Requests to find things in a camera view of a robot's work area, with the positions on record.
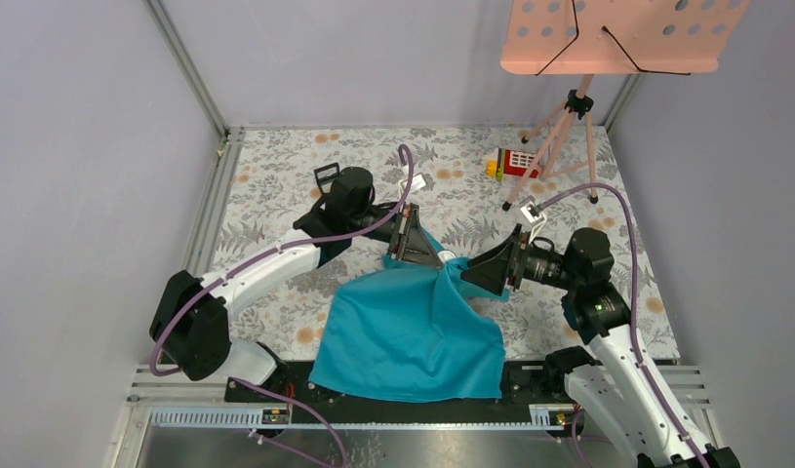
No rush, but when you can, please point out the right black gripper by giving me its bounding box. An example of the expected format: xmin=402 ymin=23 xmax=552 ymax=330
xmin=460 ymin=223 xmax=580 ymax=296

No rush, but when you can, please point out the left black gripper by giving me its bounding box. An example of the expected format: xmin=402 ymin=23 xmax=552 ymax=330
xmin=349 ymin=204 xmax=443 ymax=270

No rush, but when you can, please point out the blue round brooch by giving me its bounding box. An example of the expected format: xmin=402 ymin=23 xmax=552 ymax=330
xmin=437 ymin=250 xmax=457 ymax=264

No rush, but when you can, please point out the teal t-shirt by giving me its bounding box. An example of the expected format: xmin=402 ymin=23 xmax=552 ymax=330
xmin=309 ymin=256 xmax=506 ymax=403

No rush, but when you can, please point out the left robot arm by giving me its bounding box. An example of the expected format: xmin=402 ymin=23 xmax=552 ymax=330
xmin=149 ymin=164 xmax=444 ymax=401

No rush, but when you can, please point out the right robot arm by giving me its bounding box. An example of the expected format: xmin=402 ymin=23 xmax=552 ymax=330
xmin=461 ymin=227 xmax=740 ymax=467

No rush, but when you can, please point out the black brooch display box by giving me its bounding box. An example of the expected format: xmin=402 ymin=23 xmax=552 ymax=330
xmin=313 ymin=163 xmax=340 ymax=188

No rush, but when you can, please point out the floral table mat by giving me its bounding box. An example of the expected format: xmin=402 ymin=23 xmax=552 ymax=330
xmin=212 ymin=127 xmax=680 ymax=361

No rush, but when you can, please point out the red toy block house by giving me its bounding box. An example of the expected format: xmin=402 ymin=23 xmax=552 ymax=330
xmin=485 ymin=147 xmax=536 ymax=181

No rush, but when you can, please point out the pink music stand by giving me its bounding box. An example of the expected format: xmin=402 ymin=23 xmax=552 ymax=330
xmin=500 ymin=0 xmax=749 ymax=210

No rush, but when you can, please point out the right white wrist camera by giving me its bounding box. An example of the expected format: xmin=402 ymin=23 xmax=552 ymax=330
xmin=519 ymin=196 xmax=547 ymax=243

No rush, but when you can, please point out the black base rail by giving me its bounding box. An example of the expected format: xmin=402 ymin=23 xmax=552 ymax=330
xmin=263 ymin=361 xmax=574 ymax=425

